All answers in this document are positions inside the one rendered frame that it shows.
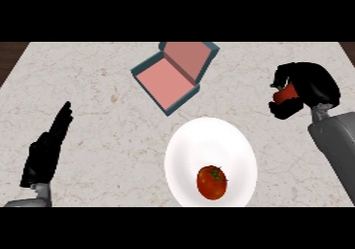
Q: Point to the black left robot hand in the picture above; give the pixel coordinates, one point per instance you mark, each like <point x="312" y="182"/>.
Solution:
<point x="43" y="155"/>

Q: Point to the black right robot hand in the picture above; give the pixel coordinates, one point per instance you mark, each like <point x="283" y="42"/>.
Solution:
<point x="314" y="85"/>

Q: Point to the red bell pepper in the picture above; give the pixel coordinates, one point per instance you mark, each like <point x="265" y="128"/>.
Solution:
<point x="284" y="94"/>

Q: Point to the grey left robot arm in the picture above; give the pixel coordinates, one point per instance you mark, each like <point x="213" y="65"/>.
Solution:
<point x="33" y="198"/>

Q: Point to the open pink cardboard box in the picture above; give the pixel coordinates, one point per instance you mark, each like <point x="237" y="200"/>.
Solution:
<point x="176" y="76"/>

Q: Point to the white plate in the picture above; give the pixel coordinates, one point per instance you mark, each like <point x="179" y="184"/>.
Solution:
<point x="210" y="162"/>

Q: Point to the red tomato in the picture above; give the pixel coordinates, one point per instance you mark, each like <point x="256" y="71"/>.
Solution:
<point x="212" y="182"/>

